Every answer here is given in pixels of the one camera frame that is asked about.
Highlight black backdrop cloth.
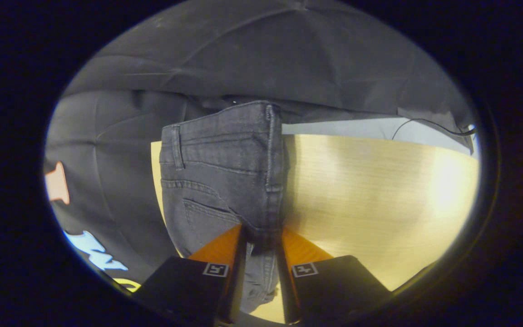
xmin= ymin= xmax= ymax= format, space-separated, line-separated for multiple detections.
xmin=44 ymin=0 xmax=478 ymax=291

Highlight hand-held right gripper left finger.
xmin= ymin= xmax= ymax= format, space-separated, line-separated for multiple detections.
xmin=131 ymin=223 xmax=248 ymax=327

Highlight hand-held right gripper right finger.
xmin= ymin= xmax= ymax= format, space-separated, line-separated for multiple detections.
xmin=275 ymin=226 xmax=393 ymax=326

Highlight black cable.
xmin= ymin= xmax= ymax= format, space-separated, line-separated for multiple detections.
xmin=391 ymin=118 xmax=476 ymax=140

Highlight dark grey jeans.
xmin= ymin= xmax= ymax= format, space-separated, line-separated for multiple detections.
xmin=159 ymin=100 xmax=289 ymax=315

